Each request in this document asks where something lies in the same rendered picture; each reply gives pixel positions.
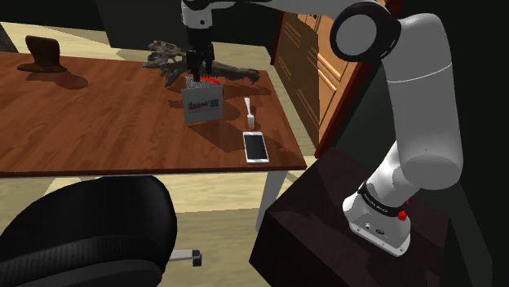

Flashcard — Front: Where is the dark brown wooden stand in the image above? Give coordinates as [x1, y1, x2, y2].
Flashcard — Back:
[16, 35, 69, 73]

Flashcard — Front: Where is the dark robot stand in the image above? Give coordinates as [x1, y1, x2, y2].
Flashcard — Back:
[249, 146, 494, 287]

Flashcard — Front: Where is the dark grey skull figure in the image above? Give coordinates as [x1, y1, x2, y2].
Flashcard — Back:
[141, 39, 262, 87]

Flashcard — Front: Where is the brown wooden door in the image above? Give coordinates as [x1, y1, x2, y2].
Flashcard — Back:
[270, 0, 407, 159]

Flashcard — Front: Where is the wooden desk with white legs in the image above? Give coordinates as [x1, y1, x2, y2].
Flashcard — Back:
[0, 51, 308, 233]

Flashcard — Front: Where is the white fork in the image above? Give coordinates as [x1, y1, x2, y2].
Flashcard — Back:
[243, 97, 256, 132]

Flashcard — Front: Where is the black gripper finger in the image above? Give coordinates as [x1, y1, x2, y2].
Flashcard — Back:
[203, 43, 216, 77]
[185, 50, 201, 82]

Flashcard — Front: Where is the white smartphone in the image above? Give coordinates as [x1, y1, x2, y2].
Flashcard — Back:
[242, 131, 271, 165]

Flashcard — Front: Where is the black office chair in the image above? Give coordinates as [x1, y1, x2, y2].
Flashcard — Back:
[0, 175, 203, 287]

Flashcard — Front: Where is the grey printed box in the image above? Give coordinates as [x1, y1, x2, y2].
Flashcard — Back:
[180, 76, 224, 126]

